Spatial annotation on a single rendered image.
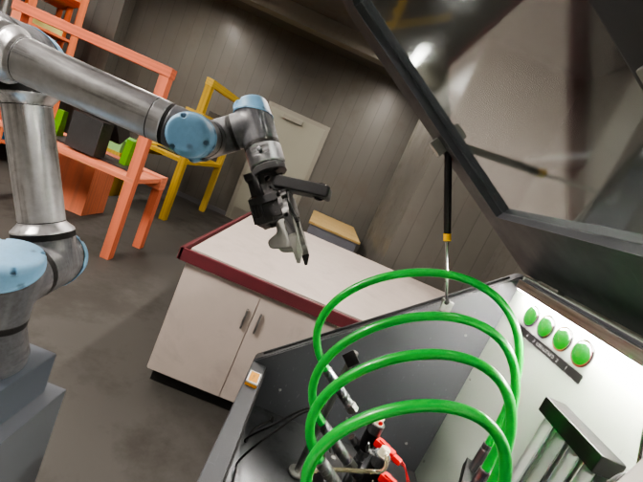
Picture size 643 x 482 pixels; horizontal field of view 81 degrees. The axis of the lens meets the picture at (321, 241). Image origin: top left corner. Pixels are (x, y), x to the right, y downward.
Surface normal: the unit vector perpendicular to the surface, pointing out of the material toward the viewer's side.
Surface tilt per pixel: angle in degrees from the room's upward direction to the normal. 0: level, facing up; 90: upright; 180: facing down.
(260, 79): 90
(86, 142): 90
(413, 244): 90
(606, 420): 90
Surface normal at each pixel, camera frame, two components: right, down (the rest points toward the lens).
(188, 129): 0.07, 0.22
